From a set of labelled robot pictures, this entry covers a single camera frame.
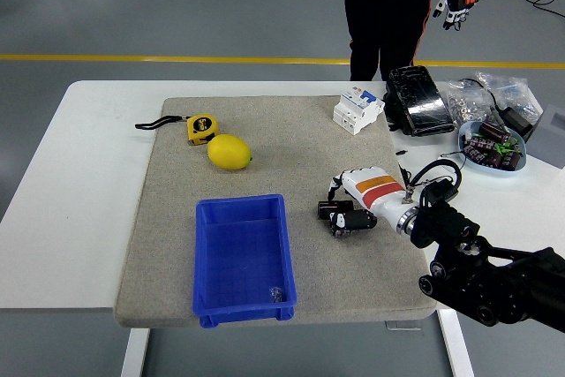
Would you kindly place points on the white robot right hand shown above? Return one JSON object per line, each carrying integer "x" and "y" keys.
{"x": 379, "y": 193}

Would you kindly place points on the blue plastic box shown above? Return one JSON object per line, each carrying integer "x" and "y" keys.
{"x": 243, "y": 253}

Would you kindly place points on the grey box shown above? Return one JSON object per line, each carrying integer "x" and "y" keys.
{"x": 549, "y": 138}

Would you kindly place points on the person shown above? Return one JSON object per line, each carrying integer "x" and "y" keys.
{"x": 384, "y": 6}

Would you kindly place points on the grey-brown mat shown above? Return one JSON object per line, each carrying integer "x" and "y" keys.
{"x": 309, "y": 152}

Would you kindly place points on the white circuit breaker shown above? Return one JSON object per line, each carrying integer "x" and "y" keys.
{"x": 355, "y": 110}

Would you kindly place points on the black glossy case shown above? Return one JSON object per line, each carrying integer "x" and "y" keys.
{"x": 415, "y": 99}

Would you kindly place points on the clear bag of metal washers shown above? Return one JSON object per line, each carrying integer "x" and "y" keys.
{"x": 463, "y": 103}

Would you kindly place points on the clear bag of blue parts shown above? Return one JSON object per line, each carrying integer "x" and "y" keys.
{"x": 514, "y": 90}

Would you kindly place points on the light blue bowl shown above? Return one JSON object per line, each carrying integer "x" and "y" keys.
{"x": 468, "y": 130}

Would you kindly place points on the black power brick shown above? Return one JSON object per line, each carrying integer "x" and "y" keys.
{"x": 518, "y": 121}

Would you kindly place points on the green connector pieces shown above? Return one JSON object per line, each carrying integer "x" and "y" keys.
{"x": 507, "y": 146}

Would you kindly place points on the small clear part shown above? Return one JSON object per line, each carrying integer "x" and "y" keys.
{"x": 276, "y": 294}

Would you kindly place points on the yellow lemon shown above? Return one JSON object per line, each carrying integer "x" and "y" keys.
{"x": 228, "y": 152}

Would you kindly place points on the yellow tape measure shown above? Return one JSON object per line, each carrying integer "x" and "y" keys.
{"x": 202, "y": 127}

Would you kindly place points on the white table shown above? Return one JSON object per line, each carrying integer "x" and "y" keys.
{"x": 66, "y": 218}

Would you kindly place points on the clear bracket under table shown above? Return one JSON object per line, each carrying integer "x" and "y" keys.
{"x": 401, "y": 327}

